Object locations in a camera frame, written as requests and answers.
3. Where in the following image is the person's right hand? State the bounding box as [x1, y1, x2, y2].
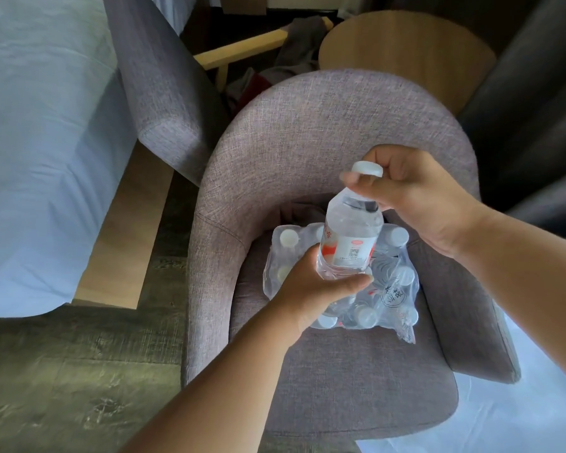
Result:
[341, 145, 482, 260]

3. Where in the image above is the person's left hand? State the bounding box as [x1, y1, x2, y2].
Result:
[269, 243, 374, 335]

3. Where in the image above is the plastic-wrapped pack of water bottles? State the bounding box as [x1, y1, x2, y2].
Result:
[262, 223, 421, 345]

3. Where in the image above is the pile of dark clothes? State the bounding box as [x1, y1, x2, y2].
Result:
[226, 16, 331, 114]

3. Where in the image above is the grey fabric armchair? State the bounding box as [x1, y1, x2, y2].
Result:
[181, 69, 522, 453]
[102, 0, 230, 187]

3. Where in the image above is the water bottle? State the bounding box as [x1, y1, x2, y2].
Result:
[314, 160, 386, 281]

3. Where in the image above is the round wooden side table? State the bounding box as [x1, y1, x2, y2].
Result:
[318, 9, 497, 116]

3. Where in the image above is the person's right forearm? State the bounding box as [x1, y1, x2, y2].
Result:
[452, 198, 566, 393]

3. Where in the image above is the light wooden frame bar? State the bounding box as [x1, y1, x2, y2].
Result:
[193, 16, 335, 90]

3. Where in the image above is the dark grey curtain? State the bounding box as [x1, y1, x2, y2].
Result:
[457, 0, 566, 241]

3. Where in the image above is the person's left forearm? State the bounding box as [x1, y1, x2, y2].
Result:
[122, 301, 308, 453]

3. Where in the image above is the bed with white sheet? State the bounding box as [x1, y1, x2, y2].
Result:
[0, 0, 175, 319]

